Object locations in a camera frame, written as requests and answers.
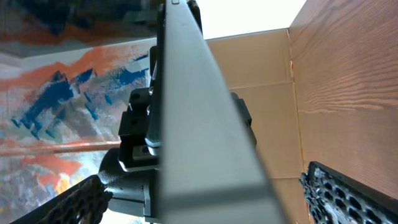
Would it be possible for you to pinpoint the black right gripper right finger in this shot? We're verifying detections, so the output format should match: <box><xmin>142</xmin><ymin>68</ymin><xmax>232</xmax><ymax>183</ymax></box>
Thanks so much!
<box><xmin>299</xmin><ymin>161</ymin><xmax>397</xmax><ymax>224</ymax></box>

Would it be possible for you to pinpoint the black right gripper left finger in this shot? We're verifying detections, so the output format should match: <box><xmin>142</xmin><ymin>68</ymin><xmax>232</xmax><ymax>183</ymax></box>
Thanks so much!
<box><xmin>11</xmin><ymin>175</ymin><xmax>113</xmax><ymax>224</ymax></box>

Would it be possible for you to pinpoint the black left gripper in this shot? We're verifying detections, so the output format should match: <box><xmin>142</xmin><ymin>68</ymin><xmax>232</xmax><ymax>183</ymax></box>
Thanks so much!
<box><xmin>98</xmin><ymin>0</ymin><xmax>257</xmax><ymax>223</ymax></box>

